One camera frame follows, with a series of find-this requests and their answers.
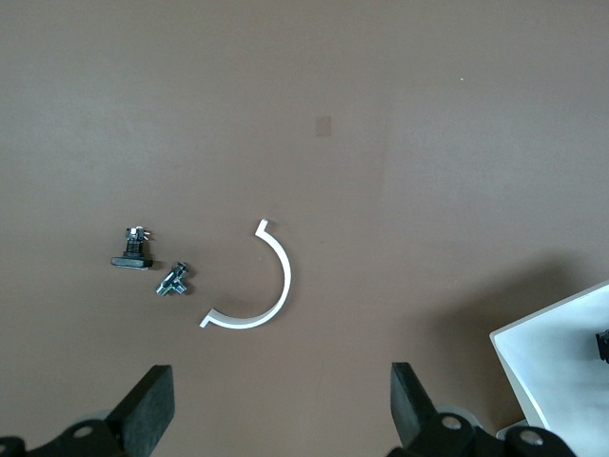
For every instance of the small metallic switch part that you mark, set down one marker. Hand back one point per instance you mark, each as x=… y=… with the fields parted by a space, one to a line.
x=172 y=282

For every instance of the white semicircular bracket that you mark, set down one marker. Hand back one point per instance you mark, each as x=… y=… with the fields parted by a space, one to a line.
x=286 y=285

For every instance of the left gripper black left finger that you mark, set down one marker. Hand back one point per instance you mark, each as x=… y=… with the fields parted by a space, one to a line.
x=143 y=414

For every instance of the white plastic drawer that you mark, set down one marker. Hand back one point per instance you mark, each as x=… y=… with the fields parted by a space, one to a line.
x=547 y=343

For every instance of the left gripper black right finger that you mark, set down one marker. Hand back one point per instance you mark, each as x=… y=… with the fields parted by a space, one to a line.
x=414 y=414

